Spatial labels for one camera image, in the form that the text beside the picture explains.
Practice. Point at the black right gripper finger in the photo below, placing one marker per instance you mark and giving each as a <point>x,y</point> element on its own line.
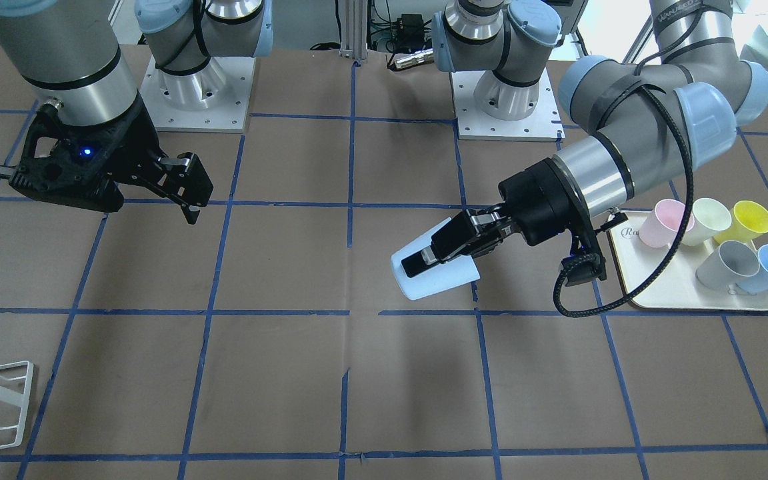
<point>182,179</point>

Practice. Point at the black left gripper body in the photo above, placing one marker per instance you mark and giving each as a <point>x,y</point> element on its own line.
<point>540,198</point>

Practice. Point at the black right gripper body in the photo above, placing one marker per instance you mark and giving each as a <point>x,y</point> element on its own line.
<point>132,152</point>

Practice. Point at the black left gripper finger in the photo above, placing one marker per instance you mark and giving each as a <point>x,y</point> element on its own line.
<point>472,233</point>

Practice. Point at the light blue plastic cup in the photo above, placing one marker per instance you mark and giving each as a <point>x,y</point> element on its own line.
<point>452,274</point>

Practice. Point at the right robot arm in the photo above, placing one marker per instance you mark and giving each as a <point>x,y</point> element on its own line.
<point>68,52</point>

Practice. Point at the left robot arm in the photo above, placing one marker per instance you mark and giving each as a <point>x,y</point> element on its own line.
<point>645,125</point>

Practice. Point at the pink plastic cup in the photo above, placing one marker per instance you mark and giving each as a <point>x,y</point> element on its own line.
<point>662,223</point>

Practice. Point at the cream white plastic cup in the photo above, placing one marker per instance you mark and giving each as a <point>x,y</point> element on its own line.
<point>709,217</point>

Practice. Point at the grey plastic cup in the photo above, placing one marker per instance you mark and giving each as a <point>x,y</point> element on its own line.
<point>730,263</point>

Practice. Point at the yellow plastic cup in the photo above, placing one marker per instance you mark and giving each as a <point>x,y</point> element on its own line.
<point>749,220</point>

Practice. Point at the cream plastic tray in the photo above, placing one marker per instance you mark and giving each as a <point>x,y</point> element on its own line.
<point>677,287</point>

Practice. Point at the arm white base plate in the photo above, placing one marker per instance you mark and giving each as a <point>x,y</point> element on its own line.
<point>488,110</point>
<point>214,100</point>

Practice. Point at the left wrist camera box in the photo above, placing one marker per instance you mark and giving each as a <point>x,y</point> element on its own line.
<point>578,269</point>

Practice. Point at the silver aluminium frame post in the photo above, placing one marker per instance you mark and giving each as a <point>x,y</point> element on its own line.
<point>353,17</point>

